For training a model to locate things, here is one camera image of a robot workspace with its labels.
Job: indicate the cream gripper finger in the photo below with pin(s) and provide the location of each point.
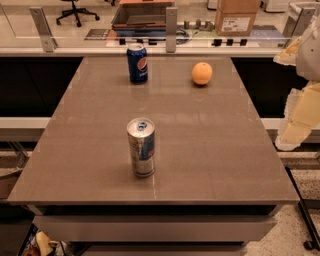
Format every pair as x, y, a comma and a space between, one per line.
287, 57
301, 115

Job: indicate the orange fruit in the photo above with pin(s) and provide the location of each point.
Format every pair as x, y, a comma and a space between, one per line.
202, 73

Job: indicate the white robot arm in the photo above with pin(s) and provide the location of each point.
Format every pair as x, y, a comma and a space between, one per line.
308, 52

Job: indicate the blue pepsi can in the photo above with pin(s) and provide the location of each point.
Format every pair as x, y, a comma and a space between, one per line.
137, 63

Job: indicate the silver redbull can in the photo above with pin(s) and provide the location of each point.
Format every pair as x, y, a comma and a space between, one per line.
141, 138

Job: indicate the cardboard box with label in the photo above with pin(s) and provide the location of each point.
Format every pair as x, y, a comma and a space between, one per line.
235, 17

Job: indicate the grey open tray box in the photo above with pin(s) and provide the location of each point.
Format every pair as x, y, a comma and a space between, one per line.
141, 14

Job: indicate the black office chair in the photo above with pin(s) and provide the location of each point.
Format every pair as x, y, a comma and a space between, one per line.
75, 12

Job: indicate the grey drawer front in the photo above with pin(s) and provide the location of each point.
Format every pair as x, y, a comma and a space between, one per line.
156, 228

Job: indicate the right metal glass post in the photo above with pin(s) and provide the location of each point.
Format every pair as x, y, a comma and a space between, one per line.
296, 26

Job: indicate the metal glass post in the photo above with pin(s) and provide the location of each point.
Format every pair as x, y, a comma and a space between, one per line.
46, 37
171, 27
296, 26

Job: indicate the middle metal glass post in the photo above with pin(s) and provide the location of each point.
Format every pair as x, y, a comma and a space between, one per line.
171, 27

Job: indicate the left metal glass post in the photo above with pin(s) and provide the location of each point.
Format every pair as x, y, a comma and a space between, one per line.
46, 37

